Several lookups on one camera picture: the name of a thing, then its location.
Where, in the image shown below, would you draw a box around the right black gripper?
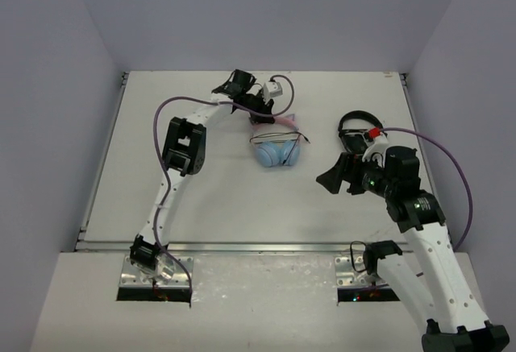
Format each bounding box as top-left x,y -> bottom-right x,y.
317,152 -> 396,200

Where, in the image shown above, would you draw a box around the pink blue cat-ear headphones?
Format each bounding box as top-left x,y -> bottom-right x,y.
249,114 -> 304,168

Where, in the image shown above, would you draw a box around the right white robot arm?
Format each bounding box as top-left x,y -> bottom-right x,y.
316,146 -> 510,351

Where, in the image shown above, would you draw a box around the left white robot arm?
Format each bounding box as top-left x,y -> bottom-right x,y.
130,69 -> 283,276

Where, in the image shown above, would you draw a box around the black over-ear headphones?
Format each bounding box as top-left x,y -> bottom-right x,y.
338,110 -> 384,155

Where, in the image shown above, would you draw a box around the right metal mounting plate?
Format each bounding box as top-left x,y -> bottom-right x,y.
334,255 -> 377,288

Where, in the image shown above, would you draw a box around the metal mounting plate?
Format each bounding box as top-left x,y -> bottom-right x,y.
334,255 -> 377,288
119,255 -> 189,289

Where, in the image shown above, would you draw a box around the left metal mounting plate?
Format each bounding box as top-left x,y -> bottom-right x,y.
119,255 -> 189,289

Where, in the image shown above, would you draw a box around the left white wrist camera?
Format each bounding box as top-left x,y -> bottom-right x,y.
262,81 -> 283,102

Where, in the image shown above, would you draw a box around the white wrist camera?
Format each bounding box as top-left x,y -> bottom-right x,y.
362,127 -> 389,164
262,81 -> 283,102

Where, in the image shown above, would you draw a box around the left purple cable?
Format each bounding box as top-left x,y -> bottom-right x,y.
154,74 -> 295,248

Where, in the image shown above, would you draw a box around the purple cable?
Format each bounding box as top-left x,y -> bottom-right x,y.
381,127 -> 473,251
154,74 -> 295,248

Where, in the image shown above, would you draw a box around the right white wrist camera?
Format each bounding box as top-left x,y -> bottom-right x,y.
362,127 -> 389,164

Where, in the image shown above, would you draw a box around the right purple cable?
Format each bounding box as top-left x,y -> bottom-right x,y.
381,127 -> 473,251

